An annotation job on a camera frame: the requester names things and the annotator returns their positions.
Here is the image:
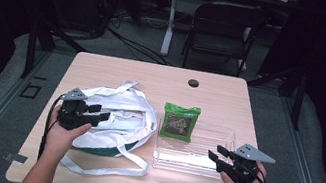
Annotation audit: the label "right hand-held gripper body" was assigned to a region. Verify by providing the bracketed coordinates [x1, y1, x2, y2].
[213, 138, 279, 183]

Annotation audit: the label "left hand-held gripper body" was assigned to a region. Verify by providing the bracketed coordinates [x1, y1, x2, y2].
[54, 84, 100, 136]

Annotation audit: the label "clear plastic tray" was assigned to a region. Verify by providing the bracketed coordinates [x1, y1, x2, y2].
[151, 114, 240, 182]

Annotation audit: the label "white tote bag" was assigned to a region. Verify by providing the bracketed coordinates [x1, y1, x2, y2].
[58, 69, 166, 183]

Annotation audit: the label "green snack packet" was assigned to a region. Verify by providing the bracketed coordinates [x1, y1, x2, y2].
[157, 101, 203, 145]

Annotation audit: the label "person's left hand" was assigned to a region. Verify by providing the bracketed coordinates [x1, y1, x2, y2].
[41, 105, 95, 168]

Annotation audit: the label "black metal stand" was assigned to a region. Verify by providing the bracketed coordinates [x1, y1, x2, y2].
[240, 56, 312, 132]
[18, 11, 92, 90]

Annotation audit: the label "white desk leg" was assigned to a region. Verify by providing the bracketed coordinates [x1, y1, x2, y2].
[159, 0, 180, 57]

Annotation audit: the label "black folding chair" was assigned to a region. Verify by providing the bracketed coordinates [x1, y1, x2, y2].
[178, 0, 271, 83]

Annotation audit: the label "left hand-held gripper cable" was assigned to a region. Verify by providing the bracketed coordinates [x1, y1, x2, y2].
[36, 93, 66, 165]

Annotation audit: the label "metal table bracket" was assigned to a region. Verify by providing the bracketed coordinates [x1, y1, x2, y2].
[3, 151, 29, 166]

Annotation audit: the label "black floor cables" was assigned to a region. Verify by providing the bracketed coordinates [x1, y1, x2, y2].
[101, 7, 182, 68]

